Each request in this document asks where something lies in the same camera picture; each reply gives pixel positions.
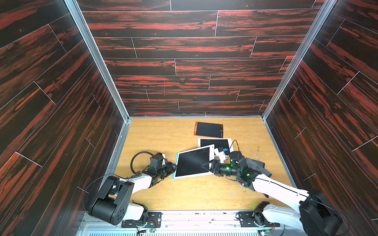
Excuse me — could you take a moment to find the grey microfibre cloth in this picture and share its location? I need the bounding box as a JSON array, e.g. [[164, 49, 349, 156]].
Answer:
[[246, 158, 272, 177]]

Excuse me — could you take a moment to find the blue-edged white drawing tablet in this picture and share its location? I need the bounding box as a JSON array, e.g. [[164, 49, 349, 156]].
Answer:
[[172, 145, 215, 180]]

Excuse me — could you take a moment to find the red drawing tablet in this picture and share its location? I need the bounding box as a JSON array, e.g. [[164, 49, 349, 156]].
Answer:
[[194, 122, 223, 138]]

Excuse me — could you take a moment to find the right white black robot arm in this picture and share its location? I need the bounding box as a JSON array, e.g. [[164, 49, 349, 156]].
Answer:
[[201, 151, 344, 236]]

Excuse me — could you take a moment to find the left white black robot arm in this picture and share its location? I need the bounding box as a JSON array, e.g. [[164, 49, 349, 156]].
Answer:
[[83, 151, 177, 227]]

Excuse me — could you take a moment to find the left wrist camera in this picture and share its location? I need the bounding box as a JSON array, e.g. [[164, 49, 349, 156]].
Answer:
[[157, 152, 166, 160]]

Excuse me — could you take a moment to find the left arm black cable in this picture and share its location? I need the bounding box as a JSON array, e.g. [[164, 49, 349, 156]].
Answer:
[[130, 151, 154, 175]]

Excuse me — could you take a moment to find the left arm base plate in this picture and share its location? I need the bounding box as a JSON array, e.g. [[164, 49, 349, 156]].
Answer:
[[121, 211, 162, 229]]

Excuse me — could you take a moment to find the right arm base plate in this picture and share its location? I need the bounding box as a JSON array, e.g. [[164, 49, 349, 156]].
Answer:
[[236, 211, 280, 228]]

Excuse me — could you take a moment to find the aluminium front rail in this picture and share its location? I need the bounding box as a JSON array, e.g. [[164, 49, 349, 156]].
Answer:
[[76, 210, 328, 236]]

